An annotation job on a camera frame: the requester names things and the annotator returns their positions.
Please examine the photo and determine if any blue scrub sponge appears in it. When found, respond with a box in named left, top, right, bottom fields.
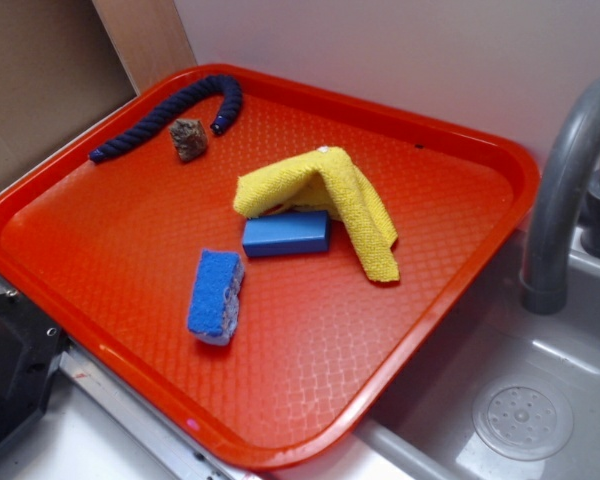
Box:
left=187, top=249, right=245, bottom=347

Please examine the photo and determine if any sink drain strainer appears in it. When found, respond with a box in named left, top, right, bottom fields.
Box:
left=472, top=375, right=574, bottom=461

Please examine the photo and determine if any small brown rock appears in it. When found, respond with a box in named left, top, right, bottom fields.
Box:
left=169, top=118, right=208, bottom=163

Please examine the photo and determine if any brown cardboard panel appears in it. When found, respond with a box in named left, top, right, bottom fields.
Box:
left=0, top=0, right=199, bottom=206

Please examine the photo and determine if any grey curved faucet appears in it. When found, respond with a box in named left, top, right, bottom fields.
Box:
left=520, top=78, right=600, bottom=314

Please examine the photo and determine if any dark blue rope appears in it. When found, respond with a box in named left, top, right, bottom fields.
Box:
left=88, top=74, right=244, bottom=164

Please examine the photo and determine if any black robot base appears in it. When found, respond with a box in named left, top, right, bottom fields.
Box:
left=0, top=290, right=67, bottom=453

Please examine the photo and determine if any grey plastic sink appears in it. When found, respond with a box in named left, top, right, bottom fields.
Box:
left=357, top=234, right=600, bottom=479

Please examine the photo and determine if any red plastic tray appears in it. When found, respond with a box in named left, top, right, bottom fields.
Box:
left=0, top=65, right=539, bottom=471

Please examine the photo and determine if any blue rectangular block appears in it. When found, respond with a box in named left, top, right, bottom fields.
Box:
left=242, top=211, right=331, bottom=258

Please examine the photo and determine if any yellow microfiber cloth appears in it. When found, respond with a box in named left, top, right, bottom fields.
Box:
left=233, top=146, right=400, bottom=283

